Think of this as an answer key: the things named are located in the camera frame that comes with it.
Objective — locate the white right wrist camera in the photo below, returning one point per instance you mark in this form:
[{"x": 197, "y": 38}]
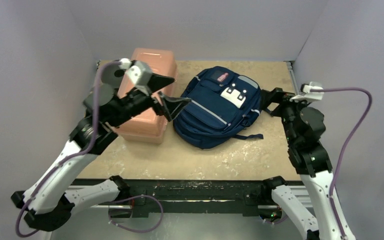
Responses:
[{"x": 309, "y": 92}]

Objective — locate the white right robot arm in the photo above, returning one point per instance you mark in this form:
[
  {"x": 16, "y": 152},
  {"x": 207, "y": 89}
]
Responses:
[{"x": 303, "y": 126}]

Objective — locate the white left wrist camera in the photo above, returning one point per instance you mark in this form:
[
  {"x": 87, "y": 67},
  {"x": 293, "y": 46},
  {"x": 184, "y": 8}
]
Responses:
[{"x": 138, "y": 72}]

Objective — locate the pink translucent storage box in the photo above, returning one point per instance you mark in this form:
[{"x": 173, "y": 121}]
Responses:
[{"x": 147, "y": 126}]

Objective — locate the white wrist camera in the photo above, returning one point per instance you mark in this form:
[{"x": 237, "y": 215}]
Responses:
[
  {"x": 309, "y": 92},
  {"x": 138, "y": 72}
]

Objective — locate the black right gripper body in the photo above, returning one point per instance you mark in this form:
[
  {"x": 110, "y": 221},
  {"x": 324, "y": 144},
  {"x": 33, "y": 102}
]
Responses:
[{"x": 278, "y": 104}]

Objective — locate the navy blue student backpack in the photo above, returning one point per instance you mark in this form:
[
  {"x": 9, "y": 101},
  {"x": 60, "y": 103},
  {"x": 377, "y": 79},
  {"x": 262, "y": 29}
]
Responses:
[{"x": 218, "y": 111}]

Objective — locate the pink pen toy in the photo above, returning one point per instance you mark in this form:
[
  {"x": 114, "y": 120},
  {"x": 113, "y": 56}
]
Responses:
[{"x": 222, "y": 77}]

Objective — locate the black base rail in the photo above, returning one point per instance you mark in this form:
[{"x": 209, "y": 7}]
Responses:
[{"x": 248, "y": 198}]

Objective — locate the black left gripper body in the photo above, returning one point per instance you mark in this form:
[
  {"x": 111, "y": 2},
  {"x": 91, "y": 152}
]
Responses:
[{"x": 134, "y": 103}]

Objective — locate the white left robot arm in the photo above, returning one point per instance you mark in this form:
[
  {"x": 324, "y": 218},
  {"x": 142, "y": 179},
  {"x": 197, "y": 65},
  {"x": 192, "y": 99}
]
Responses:
[{"x": 49, "y": 204}]

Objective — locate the black filament spool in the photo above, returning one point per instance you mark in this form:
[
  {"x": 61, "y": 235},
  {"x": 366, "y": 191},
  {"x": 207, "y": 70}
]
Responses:
[{"x": 113, "y": 75}]

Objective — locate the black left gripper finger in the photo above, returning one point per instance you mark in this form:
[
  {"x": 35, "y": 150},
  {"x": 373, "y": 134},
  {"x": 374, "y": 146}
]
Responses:
[
  {"x": 172, "y": 106},
  {"x": 154, "y": 83}
]

